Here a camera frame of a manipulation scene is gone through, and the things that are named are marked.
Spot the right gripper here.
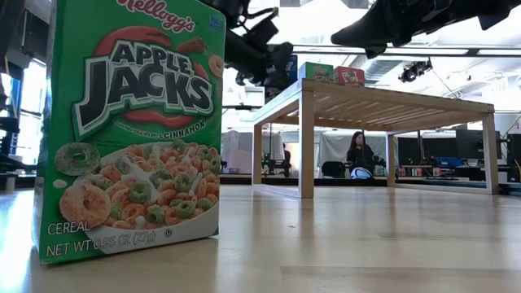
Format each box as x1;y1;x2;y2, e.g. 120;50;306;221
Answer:
330;0;414;60

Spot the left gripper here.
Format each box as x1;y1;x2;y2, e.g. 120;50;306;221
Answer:
224;19;295;103

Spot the blue Frosted Flakes cereal box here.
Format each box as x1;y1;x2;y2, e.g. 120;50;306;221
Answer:
284;54;299;85

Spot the green Apple Jacks cereal box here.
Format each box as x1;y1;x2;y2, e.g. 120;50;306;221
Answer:
33;0;227;265
298;61;335;84

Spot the red Froot Loops cereal box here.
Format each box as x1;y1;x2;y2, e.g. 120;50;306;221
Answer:
333;65;366;87

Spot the wooden slatted shelf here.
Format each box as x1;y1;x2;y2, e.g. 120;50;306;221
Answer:
251;77;500;199

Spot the black background gantry bar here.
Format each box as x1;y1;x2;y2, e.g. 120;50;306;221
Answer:
222;104;264;112

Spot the long ceiling light bar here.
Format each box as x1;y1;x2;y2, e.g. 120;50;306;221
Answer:
292;43;521;57

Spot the white hanging cloth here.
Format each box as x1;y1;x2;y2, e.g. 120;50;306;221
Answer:
317;133;352;178

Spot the black office chair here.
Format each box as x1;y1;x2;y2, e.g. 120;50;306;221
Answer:
321;160;348;179

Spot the person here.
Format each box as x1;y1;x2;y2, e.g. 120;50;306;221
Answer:
345;130;375;176

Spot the black computer monitor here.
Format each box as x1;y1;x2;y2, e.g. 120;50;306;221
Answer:
397;137;457;160
455;129;502;160

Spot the blue background box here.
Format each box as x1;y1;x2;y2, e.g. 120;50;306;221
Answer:
434;157;464;168

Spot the large bright window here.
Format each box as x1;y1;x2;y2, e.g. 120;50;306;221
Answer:
0;60;52;172

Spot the silver ceiling air duct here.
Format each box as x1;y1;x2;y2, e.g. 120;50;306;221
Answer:
364;44;412;85

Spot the black ceiling camera rig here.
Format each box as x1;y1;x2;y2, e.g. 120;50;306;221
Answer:
397;59;435;85

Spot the black table frame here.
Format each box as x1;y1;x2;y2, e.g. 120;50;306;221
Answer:
0;173;521;196

